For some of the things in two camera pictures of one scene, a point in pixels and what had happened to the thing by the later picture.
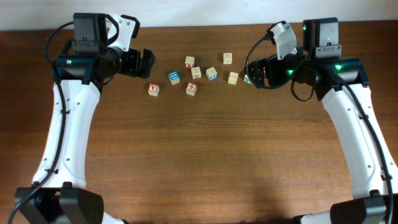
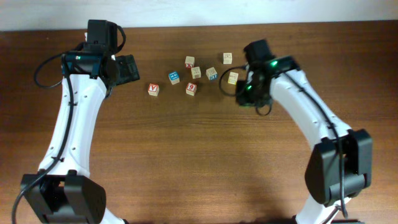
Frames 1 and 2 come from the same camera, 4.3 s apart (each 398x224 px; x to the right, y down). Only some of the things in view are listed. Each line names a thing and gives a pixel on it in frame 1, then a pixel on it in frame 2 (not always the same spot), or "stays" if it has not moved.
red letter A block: x=153 y=89 stays
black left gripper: x=134 y=70 → x=129 y=69
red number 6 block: x=191 y=89 stays
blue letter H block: x=174 y=77 stays
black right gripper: x=267 y=64 → x=242 y=99
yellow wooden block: x=232 y=78 stays
